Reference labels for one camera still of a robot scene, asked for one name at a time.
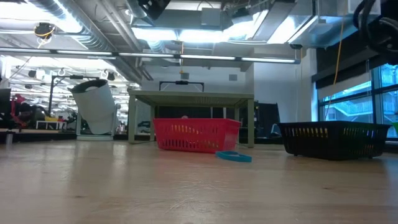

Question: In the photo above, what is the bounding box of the blue chair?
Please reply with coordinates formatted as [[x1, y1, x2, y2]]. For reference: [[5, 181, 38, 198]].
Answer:
[[269, 123, 282, 138]]

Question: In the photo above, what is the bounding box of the blue rubber band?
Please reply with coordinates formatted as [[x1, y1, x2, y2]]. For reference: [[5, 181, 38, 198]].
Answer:
[[215, 151, 253, 163]]

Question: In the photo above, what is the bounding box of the pale green mesh shelf riser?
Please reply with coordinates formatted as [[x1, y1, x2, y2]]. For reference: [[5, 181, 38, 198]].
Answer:
[[127, 90, 256, 149]]

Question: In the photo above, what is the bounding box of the black plastic basket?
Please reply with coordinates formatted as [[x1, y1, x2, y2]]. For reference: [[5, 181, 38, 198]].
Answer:
[[277, 120, 392, 161]]

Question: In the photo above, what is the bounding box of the black ceiling cable reel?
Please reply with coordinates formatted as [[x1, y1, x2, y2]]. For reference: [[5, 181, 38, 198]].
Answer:
[[33, 22, 57, 40]]

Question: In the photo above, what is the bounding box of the long ceiling light strip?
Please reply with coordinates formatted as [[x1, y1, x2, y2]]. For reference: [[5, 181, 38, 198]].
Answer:
[[0, 46, 302, 65]]

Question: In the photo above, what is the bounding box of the red plastic basket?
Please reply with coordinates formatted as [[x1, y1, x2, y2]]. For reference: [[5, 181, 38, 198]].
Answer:
[[152, 117, 242, 154]]

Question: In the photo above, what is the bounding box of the yellow hanging cord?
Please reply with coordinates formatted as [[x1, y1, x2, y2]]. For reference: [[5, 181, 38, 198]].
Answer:
[[332, 18, 345, 86]]

